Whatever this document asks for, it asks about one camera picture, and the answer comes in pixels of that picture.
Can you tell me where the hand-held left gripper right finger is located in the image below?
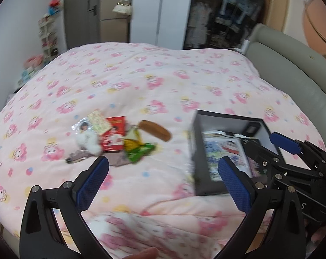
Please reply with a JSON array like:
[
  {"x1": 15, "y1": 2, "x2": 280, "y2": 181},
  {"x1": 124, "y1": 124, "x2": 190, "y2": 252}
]
[{"x1": 214, "y1": 157, "x2": 306, "y2": 259}]

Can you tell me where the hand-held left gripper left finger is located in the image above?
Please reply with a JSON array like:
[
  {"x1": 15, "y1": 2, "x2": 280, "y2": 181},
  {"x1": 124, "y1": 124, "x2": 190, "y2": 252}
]
[{"x1": 19, "y1": 155, "x2": 111, "y2": 259}]

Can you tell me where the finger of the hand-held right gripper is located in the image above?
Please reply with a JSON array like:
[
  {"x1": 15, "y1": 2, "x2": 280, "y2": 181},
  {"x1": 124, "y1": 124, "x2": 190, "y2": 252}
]
[
  {"x1": 244, "y1": 140, "x2": 315, "y2": 178},
  {"x1": 269, "y1": 132, "x2": 326, "y2": 173}
]

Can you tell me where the black storage box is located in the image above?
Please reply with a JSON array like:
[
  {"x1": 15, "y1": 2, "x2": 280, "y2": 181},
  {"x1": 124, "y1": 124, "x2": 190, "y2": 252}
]
[{"x1": 191, "y1": 110, "x2": 285, "y2": 196}]

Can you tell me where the white plush keychain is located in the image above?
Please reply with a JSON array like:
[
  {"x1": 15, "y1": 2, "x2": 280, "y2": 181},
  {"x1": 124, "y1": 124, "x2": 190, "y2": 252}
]
[{"x1": 75, "y1": 131, "x2": 102, "y2": 155}]

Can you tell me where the red photo card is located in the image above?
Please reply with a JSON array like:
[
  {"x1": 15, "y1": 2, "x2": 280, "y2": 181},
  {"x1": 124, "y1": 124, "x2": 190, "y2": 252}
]
[{"x1": 100, "y1": 116, "x2": 126, "y2": 152}]

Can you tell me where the cartoon girl sticker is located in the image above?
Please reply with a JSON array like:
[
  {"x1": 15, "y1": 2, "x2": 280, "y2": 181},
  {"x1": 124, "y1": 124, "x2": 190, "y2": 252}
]
[{"x1": 73, "y1": 117, "x2": 95, "y2": 135}]

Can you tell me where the yellow orange paper card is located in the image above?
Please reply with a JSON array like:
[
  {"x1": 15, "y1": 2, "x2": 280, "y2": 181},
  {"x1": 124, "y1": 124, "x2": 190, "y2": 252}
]
[{"x1": 87, "y1": 110, "x2": 112, "y2": 135}]

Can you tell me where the wooden comb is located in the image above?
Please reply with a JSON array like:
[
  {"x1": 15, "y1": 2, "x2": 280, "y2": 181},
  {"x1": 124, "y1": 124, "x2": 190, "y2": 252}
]
[{"x1": 139, "y1": 120, "x2": 172, "y2": 142}]

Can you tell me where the person's left hand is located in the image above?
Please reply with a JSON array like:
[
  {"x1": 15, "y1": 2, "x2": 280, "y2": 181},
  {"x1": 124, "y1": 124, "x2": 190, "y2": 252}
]
[{"x1": 125, "y1": 247, "x2": 160, "y2": 259}]

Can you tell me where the grey flat packet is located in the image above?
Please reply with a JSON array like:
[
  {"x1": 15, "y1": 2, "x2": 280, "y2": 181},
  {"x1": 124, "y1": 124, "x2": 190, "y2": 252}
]
[
  {"x1": 66, "y1": 148, "x2": 99, "y2": 164},
  {"x1": 109, "y1": 151, "x2": 131, "y2": 167}
]

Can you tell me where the colourful cartoon booklet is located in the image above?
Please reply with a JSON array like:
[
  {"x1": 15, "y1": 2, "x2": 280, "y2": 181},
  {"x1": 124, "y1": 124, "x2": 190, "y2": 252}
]
[{"x1": 203, "y1": 133, "x2": 254, "y2": 181}]

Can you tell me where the green yellow snack packet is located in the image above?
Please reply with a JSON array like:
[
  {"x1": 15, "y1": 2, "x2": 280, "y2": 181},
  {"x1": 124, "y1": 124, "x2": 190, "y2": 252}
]
[{"x1": 124, "y1": 128, "x2": 156, "y2": 164}]

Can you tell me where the grey green padded headboard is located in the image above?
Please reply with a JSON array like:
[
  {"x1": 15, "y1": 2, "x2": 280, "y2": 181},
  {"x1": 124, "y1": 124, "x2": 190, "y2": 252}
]
[{"x1": 245, "y1": 23, "x2": 326, "y2": 152}]

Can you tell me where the pink cartoon printed blanket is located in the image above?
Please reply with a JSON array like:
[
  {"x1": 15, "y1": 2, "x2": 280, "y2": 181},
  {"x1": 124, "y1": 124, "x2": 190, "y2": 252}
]
[{"x1": 0, "y1": 42, "x2": 326, "y2": 259}]

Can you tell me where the pile of pastel toys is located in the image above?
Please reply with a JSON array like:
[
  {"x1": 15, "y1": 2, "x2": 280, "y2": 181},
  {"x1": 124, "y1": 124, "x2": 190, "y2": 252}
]
[{"x1": 17, "y1": 54, "x2": 45, "y2": 84}]

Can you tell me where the blue white plastic stool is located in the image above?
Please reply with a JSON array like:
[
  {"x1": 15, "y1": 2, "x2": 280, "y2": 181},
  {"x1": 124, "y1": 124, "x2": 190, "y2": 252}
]
[{"x1": 220, "y1": 0, "x2": 254, "y2": 25}]

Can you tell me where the dark open wardrobe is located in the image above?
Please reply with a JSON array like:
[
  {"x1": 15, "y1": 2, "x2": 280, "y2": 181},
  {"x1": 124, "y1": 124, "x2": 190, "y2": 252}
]
[{"x1": 183, "y1": 0, "x2": 263, "y2": 50}]

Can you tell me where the white rack of trinkets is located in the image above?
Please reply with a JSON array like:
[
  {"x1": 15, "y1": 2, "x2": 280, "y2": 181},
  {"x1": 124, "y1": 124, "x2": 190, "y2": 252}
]
[{"x1": 38, "y1": 15, "x2": 59, "y2": 58}]

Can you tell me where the brown cabinet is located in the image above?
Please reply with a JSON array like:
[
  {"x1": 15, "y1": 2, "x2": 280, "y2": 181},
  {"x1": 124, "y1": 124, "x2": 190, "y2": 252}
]
[{"x1": 99, "y1": 0, "x2": 132, "y2": 44}]

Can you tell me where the grey door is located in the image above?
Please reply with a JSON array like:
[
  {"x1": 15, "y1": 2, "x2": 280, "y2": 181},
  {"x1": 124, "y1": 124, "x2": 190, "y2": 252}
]
[{"x1": 64, "y1": 0, "x2": 101, "y2": 49}]

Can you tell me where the white wardrobe door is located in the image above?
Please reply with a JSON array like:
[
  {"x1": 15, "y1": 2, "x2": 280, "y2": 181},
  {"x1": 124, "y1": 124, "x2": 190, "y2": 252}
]
[{"x1": 129, "y1": 0, "x2": 193, "y2": 50}]

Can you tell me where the cream handbag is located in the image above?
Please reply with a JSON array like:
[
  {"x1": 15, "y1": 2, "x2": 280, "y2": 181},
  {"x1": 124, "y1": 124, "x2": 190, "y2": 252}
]
[{"x1": 112, "y1": 1, "x2": 131, "y2": 15}]

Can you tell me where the red blue plush toy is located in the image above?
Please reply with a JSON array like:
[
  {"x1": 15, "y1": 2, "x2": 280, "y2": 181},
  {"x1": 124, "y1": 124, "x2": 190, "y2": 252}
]
[{"x1": 47, "y1": 0, "x2": 63, "y2": 15}]

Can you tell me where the round peach wall panel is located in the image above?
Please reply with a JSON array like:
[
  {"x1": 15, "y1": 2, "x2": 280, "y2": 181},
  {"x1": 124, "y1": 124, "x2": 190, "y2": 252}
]
[{"x1": 303, "y1": 0, "x2": 326, "y2": 65}]

